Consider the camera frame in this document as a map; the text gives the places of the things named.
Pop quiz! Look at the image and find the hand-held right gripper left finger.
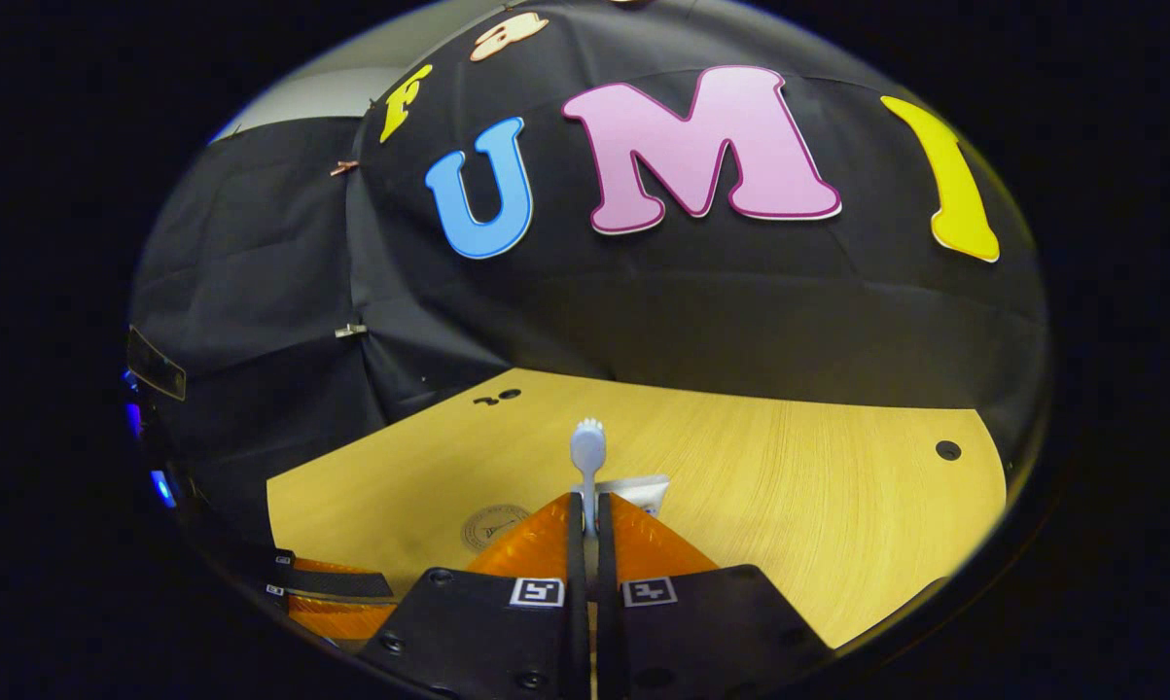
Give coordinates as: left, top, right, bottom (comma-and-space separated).
359, 491, 591, 700

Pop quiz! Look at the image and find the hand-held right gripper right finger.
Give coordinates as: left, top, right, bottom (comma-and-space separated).
596, 491, 833, 700

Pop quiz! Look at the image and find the round brown coaster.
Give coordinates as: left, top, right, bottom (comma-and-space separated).
461, 504, 532, 555

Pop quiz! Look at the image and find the white toothpaste tube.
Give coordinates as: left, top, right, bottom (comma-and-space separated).
596, 473, 671, 518

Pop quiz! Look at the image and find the white toothbrush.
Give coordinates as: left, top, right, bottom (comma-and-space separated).
570, 418, 608, 584

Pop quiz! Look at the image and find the dark rectangular panel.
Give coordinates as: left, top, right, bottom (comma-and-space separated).
125, 326, 188, 402

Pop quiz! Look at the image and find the black backdrop cloth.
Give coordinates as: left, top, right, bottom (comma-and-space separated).
127, 0, 1050, 584

